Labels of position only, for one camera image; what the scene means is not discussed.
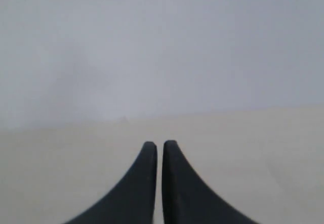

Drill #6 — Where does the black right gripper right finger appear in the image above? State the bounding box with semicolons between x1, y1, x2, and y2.
161;140;255;223

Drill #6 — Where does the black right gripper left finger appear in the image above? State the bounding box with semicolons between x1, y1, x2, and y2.
68;142;157;224

